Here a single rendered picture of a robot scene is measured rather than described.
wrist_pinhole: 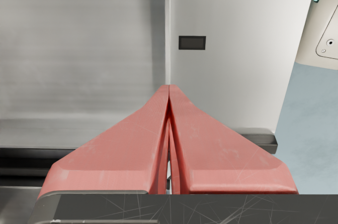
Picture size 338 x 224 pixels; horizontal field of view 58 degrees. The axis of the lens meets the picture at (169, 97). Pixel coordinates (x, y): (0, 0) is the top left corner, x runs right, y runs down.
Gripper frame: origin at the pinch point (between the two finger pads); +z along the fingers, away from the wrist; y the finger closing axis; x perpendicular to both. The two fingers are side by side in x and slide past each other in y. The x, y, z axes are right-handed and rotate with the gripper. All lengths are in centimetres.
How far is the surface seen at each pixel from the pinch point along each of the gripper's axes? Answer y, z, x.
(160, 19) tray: 0.9, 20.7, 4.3
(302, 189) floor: -81, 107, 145
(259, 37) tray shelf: -9.8, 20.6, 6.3
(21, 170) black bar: 21.1, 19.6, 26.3
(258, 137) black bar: -11.8, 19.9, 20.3
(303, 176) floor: -78, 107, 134
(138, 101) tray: 3.8, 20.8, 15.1
